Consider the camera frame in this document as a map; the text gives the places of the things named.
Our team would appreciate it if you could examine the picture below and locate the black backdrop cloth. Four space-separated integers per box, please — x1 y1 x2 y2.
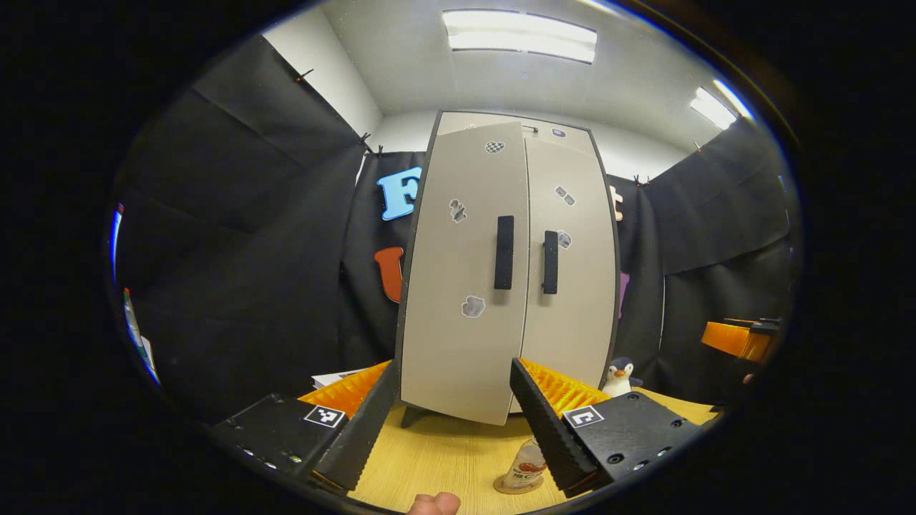
107 36 799 423

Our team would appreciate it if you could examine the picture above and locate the round brown coaster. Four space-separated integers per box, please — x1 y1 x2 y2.
492 476 545 495

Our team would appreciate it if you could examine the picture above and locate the white cover book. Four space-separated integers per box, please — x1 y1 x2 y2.
313 367 373 391

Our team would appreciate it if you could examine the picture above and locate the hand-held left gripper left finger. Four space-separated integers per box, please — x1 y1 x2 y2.
211 358 401 494

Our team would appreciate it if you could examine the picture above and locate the penguin plush toy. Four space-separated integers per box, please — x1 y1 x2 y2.
600 356 643 398

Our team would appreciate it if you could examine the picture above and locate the small ceiling light panel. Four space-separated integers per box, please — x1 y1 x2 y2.
689 79 754 131

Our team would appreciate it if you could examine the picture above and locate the grey cabinet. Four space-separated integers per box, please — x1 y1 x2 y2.
394 109 622 430

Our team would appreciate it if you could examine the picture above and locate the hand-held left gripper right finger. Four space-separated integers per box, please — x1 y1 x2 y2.
510 356 706 499

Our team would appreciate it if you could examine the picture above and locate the grey cabinet door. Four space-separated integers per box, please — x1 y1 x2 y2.
510 136 618 414
399 120 532 426

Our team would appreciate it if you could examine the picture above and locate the computer monitor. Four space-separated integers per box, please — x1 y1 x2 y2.
109 202 126 283

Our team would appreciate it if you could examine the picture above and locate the clear bottle red label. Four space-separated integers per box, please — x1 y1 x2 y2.
503 438 548 491

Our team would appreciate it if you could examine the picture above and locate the large ceiling light panel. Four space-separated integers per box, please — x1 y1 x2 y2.
442 9 598 64

